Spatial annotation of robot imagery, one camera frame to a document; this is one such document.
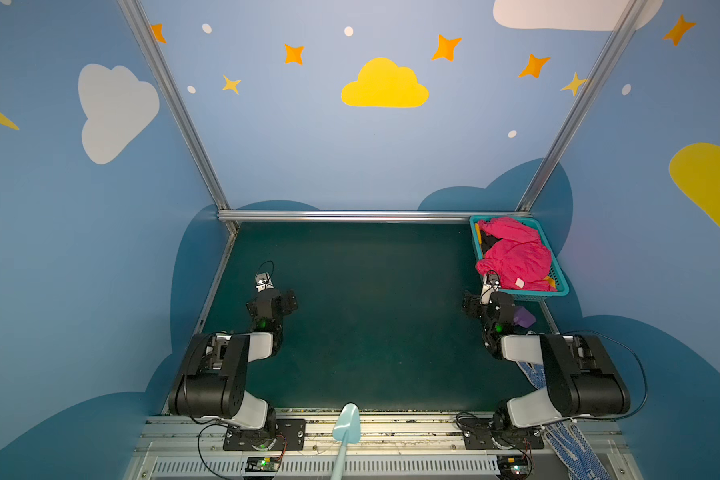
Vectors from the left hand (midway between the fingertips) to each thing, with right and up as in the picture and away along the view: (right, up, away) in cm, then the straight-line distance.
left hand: (278, 291), depth 94 cm
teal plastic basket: (+91, +7, +3) cm, 92 cm away
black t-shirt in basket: (+71, +17, +10) cm, 74 cm away
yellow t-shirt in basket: (+89, +3, +2) cm, 89 cm away
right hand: (+66, +1, 0) cm, 66 cm away
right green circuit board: (+64, -40, -23) cm, 79 cm away
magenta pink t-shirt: (+81, +11, +5) cm, 82 cm away
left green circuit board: (+3, -39, -23) cm, 45 cm away
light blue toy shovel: (+23, -33, -19) cm, 45 cm away
